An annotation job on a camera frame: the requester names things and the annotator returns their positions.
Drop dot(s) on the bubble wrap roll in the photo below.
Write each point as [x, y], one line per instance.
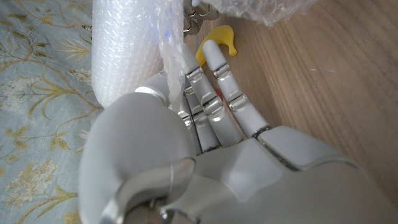
[124, 46]

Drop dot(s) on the yellow toy banana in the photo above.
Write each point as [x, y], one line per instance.
[222, 35]

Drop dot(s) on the floral printed backdrop cloth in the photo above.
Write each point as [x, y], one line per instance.
[37, 93]

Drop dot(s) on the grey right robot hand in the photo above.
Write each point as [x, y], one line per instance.
[196, 12]

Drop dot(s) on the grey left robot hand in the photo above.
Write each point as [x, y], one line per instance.
[248, 180]

